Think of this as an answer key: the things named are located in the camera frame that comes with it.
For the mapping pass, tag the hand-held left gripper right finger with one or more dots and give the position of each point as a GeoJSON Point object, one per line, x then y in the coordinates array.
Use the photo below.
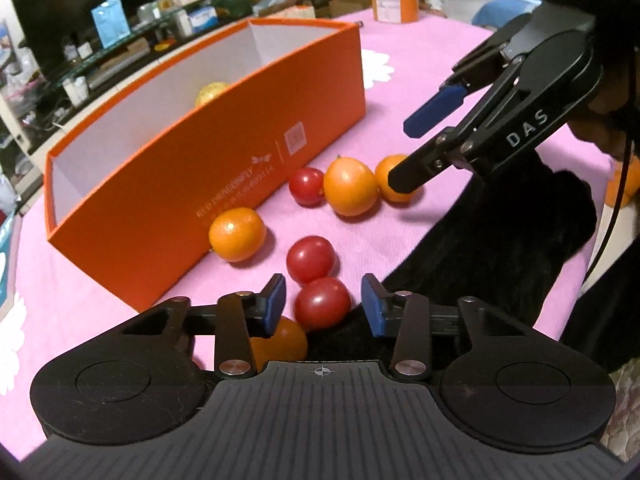
{"type": "Point", "coordinates": [371, 305]}

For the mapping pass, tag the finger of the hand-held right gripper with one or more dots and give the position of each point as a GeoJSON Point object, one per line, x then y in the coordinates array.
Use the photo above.
{"type": "Point", "coordinates": [405, 175]}
{"type": "Point", "coordinates": [432, 110]}

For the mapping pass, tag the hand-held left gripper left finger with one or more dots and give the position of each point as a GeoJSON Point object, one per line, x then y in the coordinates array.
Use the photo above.
{"type": "Point", "coordinates": [275, 305]}

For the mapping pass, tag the small orange kumquat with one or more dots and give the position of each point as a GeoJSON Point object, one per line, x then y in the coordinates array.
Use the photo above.
{"type": "Point", "coordinates": [382, 175]}
{"type": "Point", "coordinates": [287, 342]}
{"type": "Point", "coordinates": [236, 234]}
{"type": "Point", "coordinates": [350, 186]}

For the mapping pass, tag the red cherry tomato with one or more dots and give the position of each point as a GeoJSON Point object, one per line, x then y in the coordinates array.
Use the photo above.
{"type": "Point", "coordinates": [322, 302]}
{"type": "Point", "coordinates": [306, 186]}
{"type": "Point", "coordinates": [310, 259]}

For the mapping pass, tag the orange cardboard box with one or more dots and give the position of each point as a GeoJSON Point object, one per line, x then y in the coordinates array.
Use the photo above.
{"type": "Point", "coordinates": [150, 200]}

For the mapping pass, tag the yellow-green passion fruit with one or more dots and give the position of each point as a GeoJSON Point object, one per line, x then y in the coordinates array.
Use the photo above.
{"type": "Point", "coordinates": [210, 95]}

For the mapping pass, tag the black fleece cloth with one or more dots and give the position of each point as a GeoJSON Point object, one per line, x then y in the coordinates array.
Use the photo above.
{"type": "Point", "coordinates": [475, 260]}

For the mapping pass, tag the dark green bag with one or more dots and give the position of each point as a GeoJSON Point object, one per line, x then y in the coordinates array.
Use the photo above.
{"type": "Point", "coordinates": [232, 0]}

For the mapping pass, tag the blue flat package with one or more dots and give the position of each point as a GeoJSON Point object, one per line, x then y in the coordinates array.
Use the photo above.
{"type": "Point", "coordinates": [111, 20]}

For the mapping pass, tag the black television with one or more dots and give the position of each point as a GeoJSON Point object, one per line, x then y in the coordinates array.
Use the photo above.
{"type": "Point", "coordinates": [60, 15]}

